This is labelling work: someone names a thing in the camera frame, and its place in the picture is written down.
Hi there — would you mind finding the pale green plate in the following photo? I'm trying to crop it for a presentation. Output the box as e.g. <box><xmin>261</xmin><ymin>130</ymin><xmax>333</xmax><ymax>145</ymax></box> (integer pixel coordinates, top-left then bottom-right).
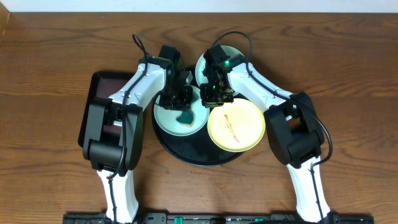
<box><xmin>195</xmin><ymin>45</ymin><xmax>252</xmax><ymax>98</ymax></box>

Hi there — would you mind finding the green sponge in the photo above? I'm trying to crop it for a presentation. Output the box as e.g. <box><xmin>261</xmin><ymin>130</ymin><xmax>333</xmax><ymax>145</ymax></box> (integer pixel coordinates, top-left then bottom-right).
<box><xmin>176</xmin><ymin>110</ymin><xmax>195</xmax><ymax>127</ymax></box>

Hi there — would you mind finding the light blue plate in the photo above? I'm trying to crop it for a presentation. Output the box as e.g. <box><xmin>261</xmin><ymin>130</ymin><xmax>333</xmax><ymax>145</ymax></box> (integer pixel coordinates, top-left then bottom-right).
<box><xmin>154</xmin><ymin>86</ymin><xmax>210</xmax><ymax>136</ymax></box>

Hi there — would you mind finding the yellow plate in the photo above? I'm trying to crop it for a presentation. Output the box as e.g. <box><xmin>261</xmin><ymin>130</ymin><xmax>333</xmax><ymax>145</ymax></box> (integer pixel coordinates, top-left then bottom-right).
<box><xmin>207</xmin><ymin>98</ymin><xmax>266</xmax><ymax>152</ymax></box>

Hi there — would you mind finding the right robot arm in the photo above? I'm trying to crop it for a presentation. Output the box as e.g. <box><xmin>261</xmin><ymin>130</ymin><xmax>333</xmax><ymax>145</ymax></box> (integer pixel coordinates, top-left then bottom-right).
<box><xmin>200</xmin><ymin>53</ymin><xmax>331</xmax><ymax>223</ymax></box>

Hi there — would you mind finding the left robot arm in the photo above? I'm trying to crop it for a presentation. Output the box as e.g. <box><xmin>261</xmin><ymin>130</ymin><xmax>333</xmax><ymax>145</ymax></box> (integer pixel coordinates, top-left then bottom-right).
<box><xmin>78</xmin><ymin>53</ymin><xmax>192</xmax><ymax>223</ymax></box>

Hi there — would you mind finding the round black tray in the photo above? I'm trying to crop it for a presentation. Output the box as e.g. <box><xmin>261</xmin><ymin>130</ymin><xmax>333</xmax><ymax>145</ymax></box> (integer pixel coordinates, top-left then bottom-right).
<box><xmin>151</xmin><ymin>64</ymin><xmax>265</xmax><ymax>167</ymax></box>

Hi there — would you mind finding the dark brown square tray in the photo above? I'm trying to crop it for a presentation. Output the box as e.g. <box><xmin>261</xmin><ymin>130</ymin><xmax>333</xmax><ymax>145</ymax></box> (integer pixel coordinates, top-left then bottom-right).
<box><xmin>78</xmin><ymin>70</ymin><xmax>134</xmax><ymax>147</ymax></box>

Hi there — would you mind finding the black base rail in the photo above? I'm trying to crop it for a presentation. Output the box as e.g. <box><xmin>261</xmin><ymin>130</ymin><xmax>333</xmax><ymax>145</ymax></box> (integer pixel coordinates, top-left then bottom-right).
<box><xmin>62</xmin><ymin>213</ymin><xmax>375</xmax><ymax>224</ymax></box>

